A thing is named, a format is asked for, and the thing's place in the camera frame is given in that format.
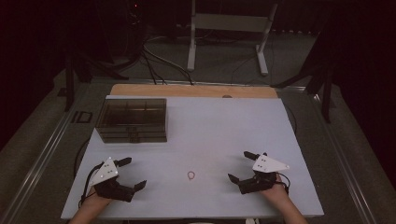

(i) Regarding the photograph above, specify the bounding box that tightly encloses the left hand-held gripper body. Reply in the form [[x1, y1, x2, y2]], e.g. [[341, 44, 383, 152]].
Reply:
[[89, 157, 137, 203]]

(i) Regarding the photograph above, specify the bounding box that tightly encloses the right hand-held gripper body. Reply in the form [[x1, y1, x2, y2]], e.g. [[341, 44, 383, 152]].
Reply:
[[237, 154, 290, 195]]

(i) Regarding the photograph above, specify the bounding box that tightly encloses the translucent brown drawer box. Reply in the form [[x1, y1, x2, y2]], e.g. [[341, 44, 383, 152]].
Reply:
[[94, 98, 169, 145]]

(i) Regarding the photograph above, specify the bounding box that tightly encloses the person's left hand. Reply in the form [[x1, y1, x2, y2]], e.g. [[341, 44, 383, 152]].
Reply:
[[83, 187, 114, 213]]

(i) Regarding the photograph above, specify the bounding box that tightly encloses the person's right hand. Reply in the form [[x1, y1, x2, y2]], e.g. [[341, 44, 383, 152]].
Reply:
[[261, 173, 290, 205]]

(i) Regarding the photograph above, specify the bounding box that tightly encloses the wooden board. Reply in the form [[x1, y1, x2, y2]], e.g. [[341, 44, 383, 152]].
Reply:
[[109, 83, 279, 100]]

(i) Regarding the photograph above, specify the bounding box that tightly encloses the black tripod stand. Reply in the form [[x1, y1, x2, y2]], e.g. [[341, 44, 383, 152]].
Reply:
[[270, 27, 335, 124]]

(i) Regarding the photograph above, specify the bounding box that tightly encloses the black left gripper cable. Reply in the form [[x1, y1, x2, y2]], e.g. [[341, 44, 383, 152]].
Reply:
[[78, 161, 106, 209]]

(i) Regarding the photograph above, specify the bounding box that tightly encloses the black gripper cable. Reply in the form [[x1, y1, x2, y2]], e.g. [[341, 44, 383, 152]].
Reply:
[[276, 172, 291, 196], [78, 161, 106, 209]]

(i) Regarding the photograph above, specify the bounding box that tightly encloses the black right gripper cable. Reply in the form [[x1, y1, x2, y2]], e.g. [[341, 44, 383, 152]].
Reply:
[[276, 172, 291, 196]]

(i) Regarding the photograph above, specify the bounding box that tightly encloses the black rectangular floor frame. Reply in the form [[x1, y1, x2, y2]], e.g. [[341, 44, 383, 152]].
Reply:
[[71, 110, 93, 124]]

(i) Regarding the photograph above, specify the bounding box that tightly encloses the aluminium floor rail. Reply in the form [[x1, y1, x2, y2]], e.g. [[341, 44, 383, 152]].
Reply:
[[306, 90, 379, 224], [0, 92, 82, 224]]

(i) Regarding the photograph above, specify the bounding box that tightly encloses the black floor cable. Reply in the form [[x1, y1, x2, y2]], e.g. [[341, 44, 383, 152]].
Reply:
[[141, 35, 195, 87]]

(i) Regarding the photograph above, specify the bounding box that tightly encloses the grey metal stand frame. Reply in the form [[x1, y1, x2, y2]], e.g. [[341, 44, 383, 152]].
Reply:
[[186, 0, 280, 77]]

